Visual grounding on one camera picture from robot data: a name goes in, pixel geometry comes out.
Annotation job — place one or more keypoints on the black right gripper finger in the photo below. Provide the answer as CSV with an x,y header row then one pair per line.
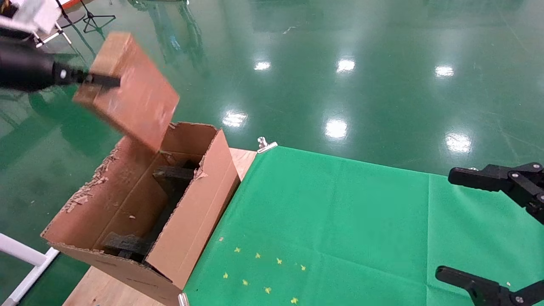
x,y
484,291
488,178

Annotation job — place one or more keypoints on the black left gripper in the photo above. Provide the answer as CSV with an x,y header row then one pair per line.
x,y
25,68

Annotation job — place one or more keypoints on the small brown cardboard box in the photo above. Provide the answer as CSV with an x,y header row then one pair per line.
x,y
140,97

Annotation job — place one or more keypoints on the large open cardboard carton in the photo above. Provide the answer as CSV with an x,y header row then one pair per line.
x,y
191,221

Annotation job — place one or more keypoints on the black tripod stand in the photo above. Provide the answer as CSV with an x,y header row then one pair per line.
x,y
95,19

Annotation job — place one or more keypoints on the black foam insert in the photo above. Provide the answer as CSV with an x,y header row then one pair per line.
x,y
127,244
174,174

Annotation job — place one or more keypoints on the green table cloth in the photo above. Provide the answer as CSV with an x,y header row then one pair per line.
x,y
361,233

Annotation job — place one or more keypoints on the white frame stand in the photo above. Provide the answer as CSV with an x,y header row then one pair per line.
x,y
61,33

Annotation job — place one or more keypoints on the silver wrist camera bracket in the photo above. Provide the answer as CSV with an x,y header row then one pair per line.
x,y
34,15

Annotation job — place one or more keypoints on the white metal frame rail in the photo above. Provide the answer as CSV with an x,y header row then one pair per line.
x,y
25,255

